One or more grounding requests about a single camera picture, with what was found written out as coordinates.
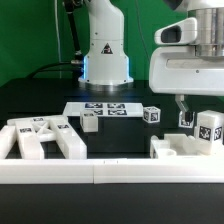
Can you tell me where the white tagged cube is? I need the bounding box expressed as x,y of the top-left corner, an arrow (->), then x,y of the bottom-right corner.
143,106 -> 161,123

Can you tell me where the white chair seat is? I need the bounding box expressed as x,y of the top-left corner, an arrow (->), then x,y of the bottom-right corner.
150,134 -> 213,159

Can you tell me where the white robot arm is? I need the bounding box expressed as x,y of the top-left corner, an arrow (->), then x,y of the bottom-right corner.
79,0 -> 224,112

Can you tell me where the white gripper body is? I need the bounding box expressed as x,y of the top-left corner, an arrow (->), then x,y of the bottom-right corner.
149,46 -> 224,96

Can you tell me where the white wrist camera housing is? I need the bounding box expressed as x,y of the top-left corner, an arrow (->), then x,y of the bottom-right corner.
154,17 -> 198,45

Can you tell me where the white base tag plate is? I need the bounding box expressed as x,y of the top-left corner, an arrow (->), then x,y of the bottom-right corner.
63,102 -> 143,117

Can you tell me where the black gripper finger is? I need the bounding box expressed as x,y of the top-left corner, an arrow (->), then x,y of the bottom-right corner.
175,94 -> 193,122

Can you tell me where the white chair backrest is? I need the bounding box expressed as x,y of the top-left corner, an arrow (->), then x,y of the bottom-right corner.
2,115 -> 87,160

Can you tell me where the black cable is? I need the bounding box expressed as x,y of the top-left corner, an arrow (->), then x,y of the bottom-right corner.
26,0 -> 84,80

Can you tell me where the white U-shaped frame wall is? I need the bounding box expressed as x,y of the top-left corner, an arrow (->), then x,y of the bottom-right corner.
0,130 -> 224,184

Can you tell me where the white cable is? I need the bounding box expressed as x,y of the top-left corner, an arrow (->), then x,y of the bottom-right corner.
53,0 -> 63,79

